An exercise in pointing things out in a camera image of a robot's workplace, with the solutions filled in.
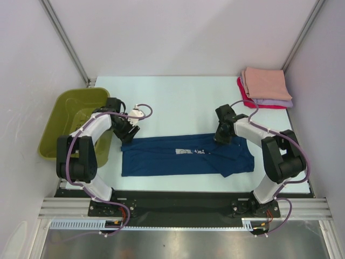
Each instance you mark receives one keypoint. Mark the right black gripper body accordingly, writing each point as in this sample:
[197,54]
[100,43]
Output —
[220,136]

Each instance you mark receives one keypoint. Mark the olive green plastic basket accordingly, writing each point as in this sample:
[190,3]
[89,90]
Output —
[71,110]

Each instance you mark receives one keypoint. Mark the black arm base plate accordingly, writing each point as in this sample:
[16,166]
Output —
[184,209]

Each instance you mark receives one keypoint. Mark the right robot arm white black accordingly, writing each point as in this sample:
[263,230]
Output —
[284,160]

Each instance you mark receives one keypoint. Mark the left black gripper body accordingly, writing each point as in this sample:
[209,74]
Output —
[122,129]

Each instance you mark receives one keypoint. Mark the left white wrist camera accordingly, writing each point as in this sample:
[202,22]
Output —
[135,115]

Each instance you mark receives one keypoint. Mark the aluminium frame post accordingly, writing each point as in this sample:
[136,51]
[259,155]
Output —
[61,33]
[310,21]

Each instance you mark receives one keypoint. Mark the folded lilac t shirt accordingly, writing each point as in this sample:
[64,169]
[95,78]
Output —
[284,103]

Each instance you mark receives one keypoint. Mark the right aluminium frame post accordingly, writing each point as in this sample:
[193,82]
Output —
[310,21]

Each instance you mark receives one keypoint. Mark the white slotted cable duct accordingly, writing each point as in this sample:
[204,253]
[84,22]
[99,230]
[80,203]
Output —
[108,225]

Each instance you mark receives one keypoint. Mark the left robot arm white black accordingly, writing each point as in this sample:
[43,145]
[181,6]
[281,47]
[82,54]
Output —
[76,159]

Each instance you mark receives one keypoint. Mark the left aluminium frame post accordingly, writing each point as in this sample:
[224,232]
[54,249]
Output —
[61,33]

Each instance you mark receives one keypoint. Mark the dark blue t shirt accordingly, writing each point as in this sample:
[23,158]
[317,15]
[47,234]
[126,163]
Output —
[185,155]

